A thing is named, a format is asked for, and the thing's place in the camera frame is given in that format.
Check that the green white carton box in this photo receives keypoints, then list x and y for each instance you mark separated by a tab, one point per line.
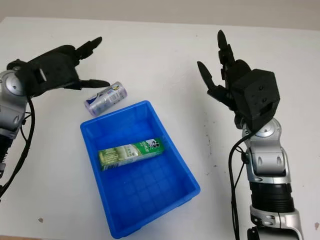
130	152

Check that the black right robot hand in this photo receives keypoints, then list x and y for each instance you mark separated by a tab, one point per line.
232	82

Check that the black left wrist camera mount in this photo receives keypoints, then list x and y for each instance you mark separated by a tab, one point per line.
27	80

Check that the blue plastic tray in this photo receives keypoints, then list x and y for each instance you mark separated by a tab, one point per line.
140	162

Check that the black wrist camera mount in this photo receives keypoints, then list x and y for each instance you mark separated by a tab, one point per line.
27	80
260	95

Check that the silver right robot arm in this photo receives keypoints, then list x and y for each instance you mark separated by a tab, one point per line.
270	175

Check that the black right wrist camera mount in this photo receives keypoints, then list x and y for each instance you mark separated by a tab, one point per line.
260	95

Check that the silver drink can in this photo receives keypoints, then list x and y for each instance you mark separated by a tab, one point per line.
106	100

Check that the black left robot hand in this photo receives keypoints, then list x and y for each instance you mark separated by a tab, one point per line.
62	65

